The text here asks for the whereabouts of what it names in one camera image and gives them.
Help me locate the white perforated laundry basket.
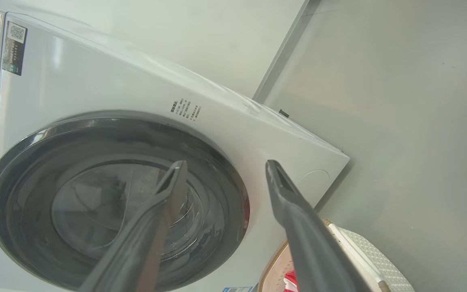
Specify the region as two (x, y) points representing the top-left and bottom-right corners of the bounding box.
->
(257, 219), (416, 292)

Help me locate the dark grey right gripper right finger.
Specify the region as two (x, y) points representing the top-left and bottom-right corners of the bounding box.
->
(265, 159), (373, 292)

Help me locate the white front-load washing machine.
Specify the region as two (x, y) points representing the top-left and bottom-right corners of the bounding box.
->
(0, 0), (351, 292)

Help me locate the grey baseboard strip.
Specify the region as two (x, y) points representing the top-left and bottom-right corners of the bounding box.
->
(253, 0), (319, 102)

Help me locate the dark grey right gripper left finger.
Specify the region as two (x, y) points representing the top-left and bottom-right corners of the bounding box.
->
(79, 160), (188, 292)

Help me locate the red and white garment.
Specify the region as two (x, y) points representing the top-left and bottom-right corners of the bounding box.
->
(284, 271), (299, 292)

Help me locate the round white filter cover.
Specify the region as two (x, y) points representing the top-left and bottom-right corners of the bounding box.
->
(298, 169), (331, 192)

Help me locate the dark QR code sticker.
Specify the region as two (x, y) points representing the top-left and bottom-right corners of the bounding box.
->
(2, 20), (28, 76)

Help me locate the round black washer door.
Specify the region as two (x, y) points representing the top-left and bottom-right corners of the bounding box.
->
(0, 110), (251, 292)

